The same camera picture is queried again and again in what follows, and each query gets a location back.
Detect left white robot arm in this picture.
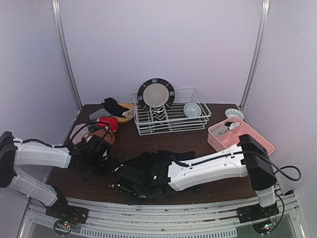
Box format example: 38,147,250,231
0,131,119,215

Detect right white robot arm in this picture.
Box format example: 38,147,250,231
115,134,277,208

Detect beige underwear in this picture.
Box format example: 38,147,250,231
69,123,90,144

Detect brown underwear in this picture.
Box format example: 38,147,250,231
85,129,115,145

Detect red underwear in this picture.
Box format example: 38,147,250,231
96,117,118,132

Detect grey striped underwear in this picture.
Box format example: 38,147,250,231
89,108,113,122

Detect grey rolled underwear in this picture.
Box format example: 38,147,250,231
211,125,228,137

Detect black and white rolled underwear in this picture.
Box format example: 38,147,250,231
224,121,241,131

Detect black cloth on plate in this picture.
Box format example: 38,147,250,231
101,97,129,118

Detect beige white socks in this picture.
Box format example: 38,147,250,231
122,109,135,119

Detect light blue ceramic bowl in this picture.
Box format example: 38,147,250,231
183,102,202,118

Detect pink divided organizer box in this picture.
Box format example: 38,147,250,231
207,117,275,155

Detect dark rimmed beige plate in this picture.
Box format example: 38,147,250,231
137,78,175,111

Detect blue patterned yellow bowl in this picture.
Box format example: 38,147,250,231
225,108,245,120

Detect white wire dish rack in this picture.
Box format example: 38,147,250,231
133,88,211,136

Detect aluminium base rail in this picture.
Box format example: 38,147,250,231
17,194,309,238

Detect left aluminium frame post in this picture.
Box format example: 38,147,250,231
51,0,83,110

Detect aluminium frame post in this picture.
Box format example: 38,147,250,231
240,0,271,111
51,0,83,110

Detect right aluminium frame post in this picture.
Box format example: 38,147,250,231
240,0,271,111

